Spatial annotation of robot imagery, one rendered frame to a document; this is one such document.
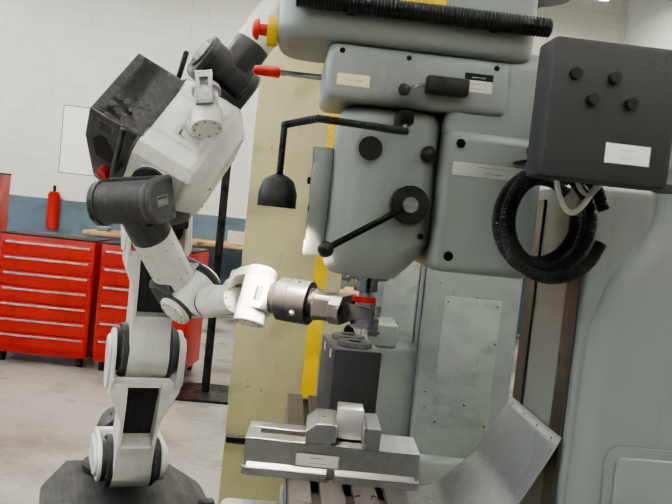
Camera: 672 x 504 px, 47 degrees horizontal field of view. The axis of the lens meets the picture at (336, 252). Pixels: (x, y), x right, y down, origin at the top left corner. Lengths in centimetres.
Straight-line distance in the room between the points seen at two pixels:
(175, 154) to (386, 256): 54
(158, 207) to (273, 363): 176
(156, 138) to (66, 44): 939
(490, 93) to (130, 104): 78
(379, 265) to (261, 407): 196
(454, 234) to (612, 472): 50
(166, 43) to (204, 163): 914
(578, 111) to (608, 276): 36
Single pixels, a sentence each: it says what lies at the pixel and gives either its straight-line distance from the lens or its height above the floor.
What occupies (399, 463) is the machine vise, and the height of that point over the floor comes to 95.
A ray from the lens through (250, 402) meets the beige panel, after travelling 334.
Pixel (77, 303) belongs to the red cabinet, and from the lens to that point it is 635.
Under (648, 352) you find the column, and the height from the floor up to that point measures 124.
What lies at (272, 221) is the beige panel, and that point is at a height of 136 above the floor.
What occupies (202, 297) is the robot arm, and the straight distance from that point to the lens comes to 174.
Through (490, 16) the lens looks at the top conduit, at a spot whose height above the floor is 179.
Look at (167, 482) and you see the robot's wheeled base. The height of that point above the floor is 57.
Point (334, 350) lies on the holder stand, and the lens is 194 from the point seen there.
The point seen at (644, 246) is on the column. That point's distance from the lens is 149.
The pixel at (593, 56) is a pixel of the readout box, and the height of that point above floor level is 170.
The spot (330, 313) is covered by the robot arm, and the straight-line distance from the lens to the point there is 149.
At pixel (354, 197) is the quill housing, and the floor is 146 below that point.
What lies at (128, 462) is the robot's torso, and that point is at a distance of 224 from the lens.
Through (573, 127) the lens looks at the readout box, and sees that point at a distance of 123.
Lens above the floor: 143
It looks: 3 degrees down
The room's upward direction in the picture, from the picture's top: 6 degrees clockwise
